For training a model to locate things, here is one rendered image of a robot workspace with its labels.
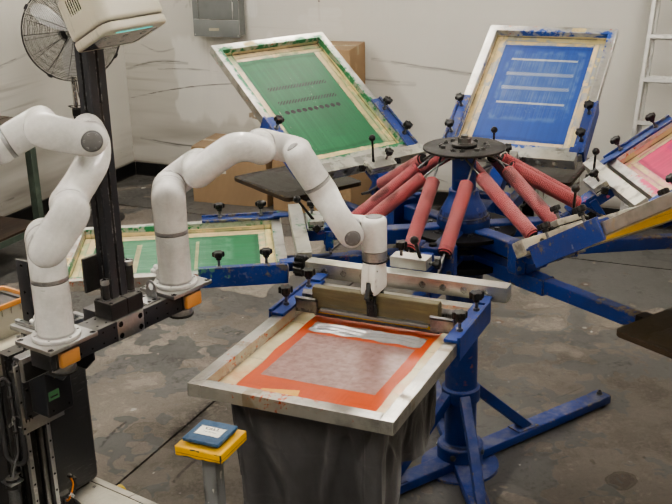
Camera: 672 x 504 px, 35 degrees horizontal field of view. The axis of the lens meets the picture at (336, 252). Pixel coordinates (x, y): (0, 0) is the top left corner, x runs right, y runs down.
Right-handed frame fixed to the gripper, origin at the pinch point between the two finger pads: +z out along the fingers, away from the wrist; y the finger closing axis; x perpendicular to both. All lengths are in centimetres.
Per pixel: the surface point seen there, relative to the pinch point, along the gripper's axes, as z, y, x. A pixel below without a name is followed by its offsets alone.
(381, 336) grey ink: 5.5, 7.7, 5.0
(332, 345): 6.0, 17.7, -6.3
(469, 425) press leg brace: 75, -71, 8
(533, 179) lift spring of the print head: -18, -89, 25
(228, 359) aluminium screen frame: 3, 43, -26
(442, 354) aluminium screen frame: 2.5, 19.1, 27.7
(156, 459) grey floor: 101, -43, -116
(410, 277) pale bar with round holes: -2.0, -22.1, 3.0
